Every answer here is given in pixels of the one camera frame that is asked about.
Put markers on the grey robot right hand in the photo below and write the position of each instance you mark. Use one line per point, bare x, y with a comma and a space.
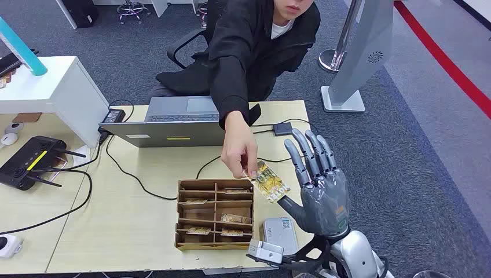
326, 203

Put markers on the person's right hand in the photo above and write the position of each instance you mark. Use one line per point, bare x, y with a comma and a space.
238, 146

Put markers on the patterned room key card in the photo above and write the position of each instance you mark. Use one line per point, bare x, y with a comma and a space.
193, 202
235, 219
236, 191
231, 232
198, 231

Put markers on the silver card reader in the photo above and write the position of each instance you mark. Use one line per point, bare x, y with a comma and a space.
280, 234

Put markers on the person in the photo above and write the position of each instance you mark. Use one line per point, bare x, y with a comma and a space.
245, 50

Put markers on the brown wooden card organizer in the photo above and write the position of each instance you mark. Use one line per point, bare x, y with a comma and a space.
214, 245

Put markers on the pink edged clear card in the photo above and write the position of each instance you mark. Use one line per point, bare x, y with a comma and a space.
59, 169

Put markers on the small black USB hub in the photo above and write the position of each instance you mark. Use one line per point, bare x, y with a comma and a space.
283, 129

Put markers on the grey laptop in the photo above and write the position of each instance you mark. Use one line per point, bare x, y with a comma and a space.
172, 132

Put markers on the round metal rim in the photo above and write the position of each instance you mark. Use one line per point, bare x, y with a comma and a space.
431, 274

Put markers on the black power adapter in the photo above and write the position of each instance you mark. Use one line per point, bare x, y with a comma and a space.
113, 116

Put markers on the chrome stool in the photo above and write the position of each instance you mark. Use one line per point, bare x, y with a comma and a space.
132, 8
202, 11

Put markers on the grey kiosk stand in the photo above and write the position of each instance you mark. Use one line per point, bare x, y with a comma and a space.
360, 57

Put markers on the white paper sheet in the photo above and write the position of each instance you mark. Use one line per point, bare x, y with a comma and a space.
81, 155

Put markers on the white desk leg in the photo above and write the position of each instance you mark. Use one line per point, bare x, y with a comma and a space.
160, 7
66, 14

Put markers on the white desk riser shelf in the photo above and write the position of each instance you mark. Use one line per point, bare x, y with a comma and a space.
46, 84

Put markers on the black cabinet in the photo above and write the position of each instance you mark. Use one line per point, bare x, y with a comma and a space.
80, 11

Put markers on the black router with antennas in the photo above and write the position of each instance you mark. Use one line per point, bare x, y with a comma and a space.
27, 161

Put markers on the brown cardboard piece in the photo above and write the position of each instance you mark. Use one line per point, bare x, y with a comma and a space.
26, 117

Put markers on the small white round device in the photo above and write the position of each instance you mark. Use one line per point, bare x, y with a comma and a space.
14, 127
8, 139

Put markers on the teal tube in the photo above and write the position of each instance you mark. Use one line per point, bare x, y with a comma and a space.
23, 50

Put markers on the small brown item stack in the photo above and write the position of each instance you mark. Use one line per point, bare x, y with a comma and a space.
4, 81

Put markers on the black tablet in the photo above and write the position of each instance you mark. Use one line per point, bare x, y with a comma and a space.
7, 63

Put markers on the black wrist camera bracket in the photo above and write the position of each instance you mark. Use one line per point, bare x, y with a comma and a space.
303, 257

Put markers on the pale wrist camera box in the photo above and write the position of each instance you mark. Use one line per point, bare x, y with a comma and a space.
264, 251

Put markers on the chrome stanchion post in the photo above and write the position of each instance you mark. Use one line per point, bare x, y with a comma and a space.
333, 57

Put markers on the white camera device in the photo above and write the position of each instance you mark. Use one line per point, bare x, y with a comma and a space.
9, 246

